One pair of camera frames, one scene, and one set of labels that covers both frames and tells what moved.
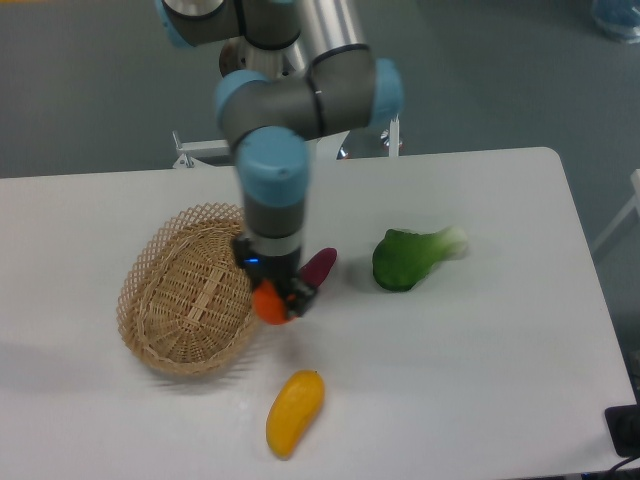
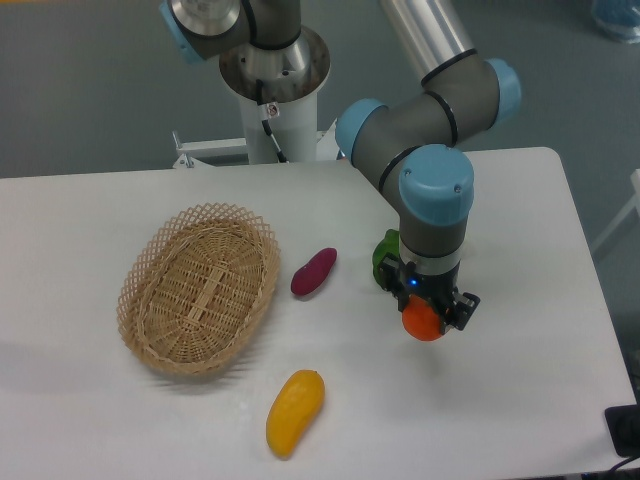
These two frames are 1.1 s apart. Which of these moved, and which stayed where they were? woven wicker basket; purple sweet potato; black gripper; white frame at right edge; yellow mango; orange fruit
Moved: orange fruit; black gripper
Stayed: yellow mango; purple sweet potato; woven wicker basket; white frame at right edge
